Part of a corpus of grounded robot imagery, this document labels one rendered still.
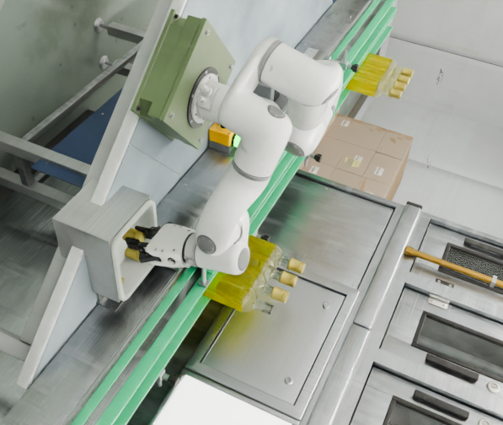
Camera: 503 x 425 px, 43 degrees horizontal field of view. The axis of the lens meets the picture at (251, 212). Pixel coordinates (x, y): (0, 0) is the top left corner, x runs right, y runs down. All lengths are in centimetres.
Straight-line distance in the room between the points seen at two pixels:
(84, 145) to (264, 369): 87
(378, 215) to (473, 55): 570
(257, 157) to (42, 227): 115
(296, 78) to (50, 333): 82
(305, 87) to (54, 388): 88
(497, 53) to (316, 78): 664
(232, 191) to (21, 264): 102
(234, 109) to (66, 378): 76
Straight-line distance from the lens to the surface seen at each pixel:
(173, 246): 143
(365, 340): 186
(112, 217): 149
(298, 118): 138
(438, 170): 731
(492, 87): 798
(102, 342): 161
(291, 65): 120
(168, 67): 149
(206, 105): 153
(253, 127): 117
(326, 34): 257
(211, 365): 177
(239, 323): 185
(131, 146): 154
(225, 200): 124
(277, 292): 174
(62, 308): 155
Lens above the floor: 148
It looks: 16 degrees down
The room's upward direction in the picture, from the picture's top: 110 degrees clockwise
